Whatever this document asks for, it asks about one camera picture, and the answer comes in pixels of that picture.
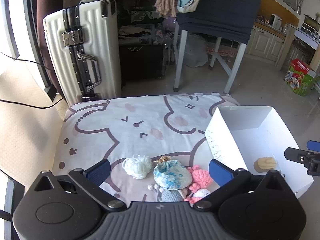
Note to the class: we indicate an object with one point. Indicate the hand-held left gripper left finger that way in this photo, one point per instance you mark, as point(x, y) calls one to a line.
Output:
point(100, 172)

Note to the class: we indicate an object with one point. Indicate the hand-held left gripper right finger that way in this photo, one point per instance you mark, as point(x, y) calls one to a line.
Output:
point(220, 173)

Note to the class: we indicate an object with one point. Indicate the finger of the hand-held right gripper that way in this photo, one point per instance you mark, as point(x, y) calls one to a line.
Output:
point(313, 146)
point(300, 156)

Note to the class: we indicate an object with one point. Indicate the pink crochet doll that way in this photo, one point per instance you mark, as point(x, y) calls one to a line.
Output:
point(200, 177)

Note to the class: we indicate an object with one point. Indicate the oval wooden block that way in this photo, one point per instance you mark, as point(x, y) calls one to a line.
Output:
point(265, 163)

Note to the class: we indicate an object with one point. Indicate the white yarn ball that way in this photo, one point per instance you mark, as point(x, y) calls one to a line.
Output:
point(137, 166)

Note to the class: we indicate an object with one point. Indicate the blue floral pouch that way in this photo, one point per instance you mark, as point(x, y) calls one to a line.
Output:
point(171, 175)

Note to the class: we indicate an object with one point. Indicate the grey crochet mouse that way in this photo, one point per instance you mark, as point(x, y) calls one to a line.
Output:
point(170, 196)

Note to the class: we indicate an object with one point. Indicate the white shoe box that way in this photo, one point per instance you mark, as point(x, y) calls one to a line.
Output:
point(250, 120)

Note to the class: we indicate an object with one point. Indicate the colourful printed carton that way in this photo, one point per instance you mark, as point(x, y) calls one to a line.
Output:
point(300, 77)

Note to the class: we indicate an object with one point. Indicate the printed blanket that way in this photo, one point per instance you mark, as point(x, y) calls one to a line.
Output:
point(140, 112)

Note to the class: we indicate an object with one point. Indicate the beige foam board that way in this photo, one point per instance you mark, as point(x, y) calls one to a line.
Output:
point(25, 130)

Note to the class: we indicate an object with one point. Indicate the wooden leg desk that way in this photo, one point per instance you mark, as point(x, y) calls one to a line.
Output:
point(287, 47)

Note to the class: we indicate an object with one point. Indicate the cream kitchen cabinets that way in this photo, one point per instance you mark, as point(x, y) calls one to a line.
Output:
point(265, 45)

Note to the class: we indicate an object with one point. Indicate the black storage box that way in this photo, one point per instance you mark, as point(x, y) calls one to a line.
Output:
point(142, 62)

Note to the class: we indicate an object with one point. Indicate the glass tank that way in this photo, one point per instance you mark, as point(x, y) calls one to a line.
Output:
point(310, 22)

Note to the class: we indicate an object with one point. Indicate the translucent plastic bag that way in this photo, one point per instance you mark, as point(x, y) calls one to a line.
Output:
point(195, 52)

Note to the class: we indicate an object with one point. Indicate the small white heater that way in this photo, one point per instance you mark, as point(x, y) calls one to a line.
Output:
point(275, 21)

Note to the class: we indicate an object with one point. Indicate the cream ribbed suitcase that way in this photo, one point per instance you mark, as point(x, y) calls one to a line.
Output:
point(53, 42)

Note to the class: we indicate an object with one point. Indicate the clear storage bin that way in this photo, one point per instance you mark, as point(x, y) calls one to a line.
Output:
point(137, 33)

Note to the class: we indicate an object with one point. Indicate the white chair with dark cover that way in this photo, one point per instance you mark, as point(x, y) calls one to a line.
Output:
point(220, 10)

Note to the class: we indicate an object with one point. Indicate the brown curtain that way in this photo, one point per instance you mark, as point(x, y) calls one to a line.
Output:
point(45, 17)

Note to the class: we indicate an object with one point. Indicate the dark patterned board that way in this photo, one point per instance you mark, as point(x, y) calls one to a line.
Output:
point(145, 7)

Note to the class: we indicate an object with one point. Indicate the black window frame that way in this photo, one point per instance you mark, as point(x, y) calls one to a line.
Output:
point(30, 17)

